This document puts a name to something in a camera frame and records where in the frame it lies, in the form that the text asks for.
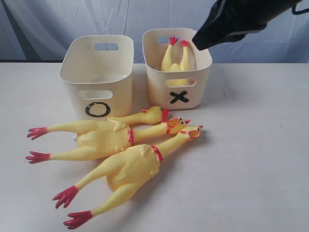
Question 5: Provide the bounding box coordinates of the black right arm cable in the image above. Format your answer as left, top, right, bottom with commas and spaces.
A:
291, 2, 309, 15

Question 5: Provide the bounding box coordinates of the detached yellow chicken head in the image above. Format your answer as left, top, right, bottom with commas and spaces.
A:
108, 106, 169, 125

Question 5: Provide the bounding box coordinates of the cream bin marked X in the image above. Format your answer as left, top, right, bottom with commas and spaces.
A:
142, 28, 212, 110

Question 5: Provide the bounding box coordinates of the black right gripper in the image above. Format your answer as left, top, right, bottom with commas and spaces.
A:
192, 0, 303, 51

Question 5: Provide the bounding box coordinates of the cream bin marked O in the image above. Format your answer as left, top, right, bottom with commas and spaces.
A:
59, 35, 134, 120

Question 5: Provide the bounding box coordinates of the whole yellow rubber chicken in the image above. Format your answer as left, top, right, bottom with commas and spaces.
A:
54, 125, 203, 230
26, 117, 190, 164

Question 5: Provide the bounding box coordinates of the headless yellow rubber chicken body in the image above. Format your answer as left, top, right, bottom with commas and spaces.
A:
161, 37, 195, 87

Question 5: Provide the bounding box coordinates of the blue backdrop cloth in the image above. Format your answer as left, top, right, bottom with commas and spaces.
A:
0, 0, 309, 63

